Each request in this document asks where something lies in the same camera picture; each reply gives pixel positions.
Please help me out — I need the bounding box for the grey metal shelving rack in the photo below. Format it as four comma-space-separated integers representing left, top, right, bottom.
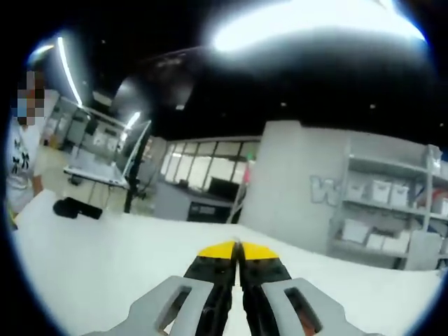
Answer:
328, 142, 448, 271

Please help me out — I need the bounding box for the flat white storage box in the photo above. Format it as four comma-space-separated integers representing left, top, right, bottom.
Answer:
365, 232, 386, 250
383, 232, 411, 253
341, 218, 370, 244

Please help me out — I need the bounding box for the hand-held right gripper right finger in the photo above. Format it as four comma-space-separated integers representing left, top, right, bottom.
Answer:
239, 241, 377, 336

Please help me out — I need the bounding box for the short ceiling light strip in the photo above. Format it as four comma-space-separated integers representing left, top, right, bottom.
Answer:
125, 111, 141, 130
57, 36, 84, 106

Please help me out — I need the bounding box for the person in white shirt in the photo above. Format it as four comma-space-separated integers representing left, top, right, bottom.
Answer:
5, 89, 60, 213

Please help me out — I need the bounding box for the outlined wall letter sign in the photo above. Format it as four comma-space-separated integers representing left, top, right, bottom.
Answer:
309, 174, 340, 207

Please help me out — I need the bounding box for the computer monitor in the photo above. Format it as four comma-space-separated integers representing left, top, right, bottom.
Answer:
117, 120, 153, 214

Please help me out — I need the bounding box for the long ceiling light strip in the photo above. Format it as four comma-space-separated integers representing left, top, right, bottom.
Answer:
201, 0, 428, 54

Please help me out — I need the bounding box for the dark equipment cabinet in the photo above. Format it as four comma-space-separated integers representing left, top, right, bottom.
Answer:
153, 181, 243, 223

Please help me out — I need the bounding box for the monitor desk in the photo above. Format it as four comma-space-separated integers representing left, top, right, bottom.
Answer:
62, 153, 131, 192

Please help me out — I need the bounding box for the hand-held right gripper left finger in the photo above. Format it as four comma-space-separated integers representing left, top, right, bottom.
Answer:
82, 241, 239, 336

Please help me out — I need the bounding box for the glass partition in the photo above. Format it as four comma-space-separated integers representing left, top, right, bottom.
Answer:
162, 139, 260, 185

